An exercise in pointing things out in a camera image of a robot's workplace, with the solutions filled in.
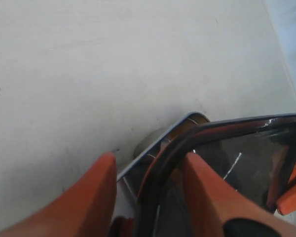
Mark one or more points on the white backdrop cloth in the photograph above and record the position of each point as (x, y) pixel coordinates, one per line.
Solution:
(282, 14)

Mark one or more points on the dark transparent lunch box lid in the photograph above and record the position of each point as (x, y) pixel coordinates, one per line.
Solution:
(255, 156)

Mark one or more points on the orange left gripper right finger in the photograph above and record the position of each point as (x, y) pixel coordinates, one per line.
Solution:
(217, 210)

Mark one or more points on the yellow toy cheese wedge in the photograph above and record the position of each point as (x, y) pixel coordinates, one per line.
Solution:
(180, 129)

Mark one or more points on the red toy sausage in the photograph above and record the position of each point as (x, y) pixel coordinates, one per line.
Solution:
(121, 227)

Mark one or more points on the stainless steel lunch box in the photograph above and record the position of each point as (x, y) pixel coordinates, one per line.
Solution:
(142, 181)

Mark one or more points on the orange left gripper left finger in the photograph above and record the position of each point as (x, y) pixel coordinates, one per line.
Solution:
(84, 210)

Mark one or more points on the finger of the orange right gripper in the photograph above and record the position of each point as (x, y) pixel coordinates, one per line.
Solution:
(286, 204)

